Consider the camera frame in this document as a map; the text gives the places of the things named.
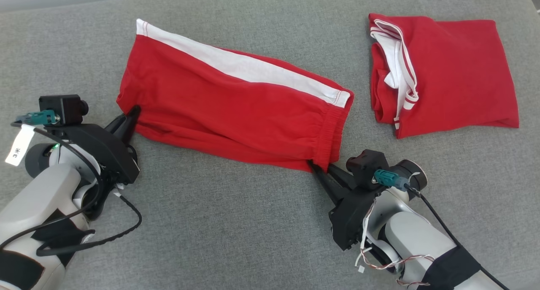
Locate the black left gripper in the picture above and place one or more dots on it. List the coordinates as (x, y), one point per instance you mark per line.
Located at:
(105, 155)

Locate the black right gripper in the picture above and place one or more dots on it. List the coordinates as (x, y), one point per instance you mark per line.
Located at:
(350, 222)

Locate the red shorts with white stripe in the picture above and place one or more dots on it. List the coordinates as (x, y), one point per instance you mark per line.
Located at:
(211, 108)

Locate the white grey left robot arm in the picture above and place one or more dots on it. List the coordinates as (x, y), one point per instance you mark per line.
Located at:
(38, 205)

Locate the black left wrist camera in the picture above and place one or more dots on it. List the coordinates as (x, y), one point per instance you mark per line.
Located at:
(63, 108)

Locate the teal left camera connector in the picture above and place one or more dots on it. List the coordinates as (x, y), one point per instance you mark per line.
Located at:
(40, 117)

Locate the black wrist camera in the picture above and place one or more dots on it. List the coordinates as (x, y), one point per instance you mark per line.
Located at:
(63, 108)
(367, 167)

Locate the white paper label tag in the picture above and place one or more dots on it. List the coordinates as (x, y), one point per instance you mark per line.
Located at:
(19, 146)

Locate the teal right camera connector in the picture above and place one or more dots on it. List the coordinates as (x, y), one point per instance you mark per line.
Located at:
(390, 179)

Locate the teal camera connector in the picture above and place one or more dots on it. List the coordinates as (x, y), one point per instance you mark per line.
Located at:
(390, 179)
(40, 117)

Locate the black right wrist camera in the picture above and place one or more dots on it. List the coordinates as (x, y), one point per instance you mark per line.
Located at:
(367, 167)

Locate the red basketball jersey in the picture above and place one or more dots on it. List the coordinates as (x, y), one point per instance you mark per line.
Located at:
(460, 70)

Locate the grey fabric sofa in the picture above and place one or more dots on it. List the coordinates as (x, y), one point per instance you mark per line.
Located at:
(236, 222)

